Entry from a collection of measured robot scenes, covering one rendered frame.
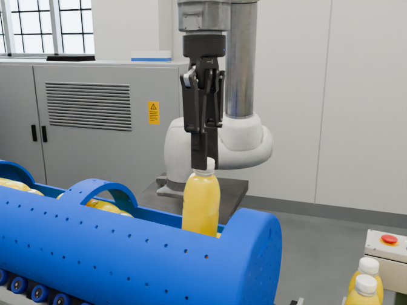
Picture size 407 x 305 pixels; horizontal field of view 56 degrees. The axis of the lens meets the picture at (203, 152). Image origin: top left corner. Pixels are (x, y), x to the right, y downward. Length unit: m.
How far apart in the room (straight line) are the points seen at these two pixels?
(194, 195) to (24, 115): 2.42
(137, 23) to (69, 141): 1.28
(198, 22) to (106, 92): 1.97
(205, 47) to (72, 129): 2.21
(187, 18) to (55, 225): 0.52
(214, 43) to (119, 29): 3.00
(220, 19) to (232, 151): 0.75
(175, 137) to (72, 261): 0.62
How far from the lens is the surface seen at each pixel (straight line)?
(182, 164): 1.34
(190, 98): 0.63
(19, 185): 1.15
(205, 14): 0.64
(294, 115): 3.48
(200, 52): 0.64
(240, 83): 1.28
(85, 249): 0.84
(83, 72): 2.66
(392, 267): 1.01
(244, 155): 1.35
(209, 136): 0.72
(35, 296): 1.08
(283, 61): 3.45
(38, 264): 0.96
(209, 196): 0.70
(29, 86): 2.95
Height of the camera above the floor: 1.55
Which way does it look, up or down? 16 degrees down
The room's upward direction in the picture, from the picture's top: straight up
